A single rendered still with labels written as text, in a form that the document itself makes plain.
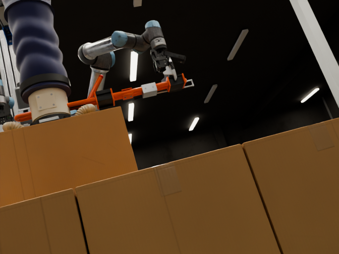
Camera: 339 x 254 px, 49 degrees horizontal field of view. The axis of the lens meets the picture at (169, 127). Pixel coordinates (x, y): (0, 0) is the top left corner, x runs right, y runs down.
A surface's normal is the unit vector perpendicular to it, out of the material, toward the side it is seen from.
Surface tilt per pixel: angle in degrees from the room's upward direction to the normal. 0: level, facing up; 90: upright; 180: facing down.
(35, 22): 77
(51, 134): 90
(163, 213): 90
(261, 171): 90
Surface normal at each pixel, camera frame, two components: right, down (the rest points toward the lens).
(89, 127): 0.14, -0.32
